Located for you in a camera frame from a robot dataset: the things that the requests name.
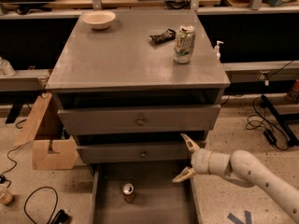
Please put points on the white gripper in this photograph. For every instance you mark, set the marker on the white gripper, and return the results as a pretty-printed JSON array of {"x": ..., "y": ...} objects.
[{"x": 201, "y": 160}]

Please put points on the orange soda can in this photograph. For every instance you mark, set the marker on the orange soda can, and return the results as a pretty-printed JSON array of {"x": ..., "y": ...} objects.
[{"x": 128, "y": 192}]

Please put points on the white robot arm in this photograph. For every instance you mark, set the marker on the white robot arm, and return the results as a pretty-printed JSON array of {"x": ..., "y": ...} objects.
[{"x": 242, "y": 169}]

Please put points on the grey middle drawer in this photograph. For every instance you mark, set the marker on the grey middle drawer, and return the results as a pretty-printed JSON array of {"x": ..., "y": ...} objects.
[{"x": 133, "y": 152}]

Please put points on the grey drawer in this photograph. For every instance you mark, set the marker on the grey drawer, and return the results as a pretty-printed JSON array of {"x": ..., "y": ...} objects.
[
  {"x": 151, "y": 119},
  {"x": 133, "y": 152},
  {"x": 157, "y": 199}
]

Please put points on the grey top drawer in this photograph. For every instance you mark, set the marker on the grey top drawer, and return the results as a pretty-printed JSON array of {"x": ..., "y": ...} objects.
[{"x": 151, "y": 119}]

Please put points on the grey bottom drawer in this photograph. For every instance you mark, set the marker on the grey bottom drawer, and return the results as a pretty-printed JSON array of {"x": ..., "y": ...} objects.
[{"x": 157, "y": 199}]

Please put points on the grey drawer cabinet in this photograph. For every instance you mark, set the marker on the grey drawer cabinet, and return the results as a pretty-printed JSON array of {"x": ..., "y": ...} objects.
[{"x": 119, "y": 67}]

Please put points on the green white soda can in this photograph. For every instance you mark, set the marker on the green white soda can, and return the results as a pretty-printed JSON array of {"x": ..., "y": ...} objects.
[{"x": 184, "y": 43}]

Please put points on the white pump bottle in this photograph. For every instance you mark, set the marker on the white pump bottle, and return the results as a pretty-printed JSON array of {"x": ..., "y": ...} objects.
[{"x": 217, "y": 49}]

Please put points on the dark snack wrapper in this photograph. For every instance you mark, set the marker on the dark snack wrapper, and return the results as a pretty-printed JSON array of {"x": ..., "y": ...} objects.
[{"x": 167, "y": 35}]

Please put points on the orange bottle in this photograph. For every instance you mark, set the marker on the orange bottle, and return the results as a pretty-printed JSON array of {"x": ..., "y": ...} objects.
[{"x": 293, "y": 93}]

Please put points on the wooden block stand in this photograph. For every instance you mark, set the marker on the wooden block stand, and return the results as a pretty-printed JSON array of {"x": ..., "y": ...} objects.
[{"x": 51, "y": 150}]

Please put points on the white bowl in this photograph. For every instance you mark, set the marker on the white bowl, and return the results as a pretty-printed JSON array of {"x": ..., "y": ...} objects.
[{"x": 99, "y": 20}]

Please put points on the clear plastic cup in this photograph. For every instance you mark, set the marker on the clear plastic cup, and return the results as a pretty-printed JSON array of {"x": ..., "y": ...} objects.
[{"x": 5, "y": 196}]

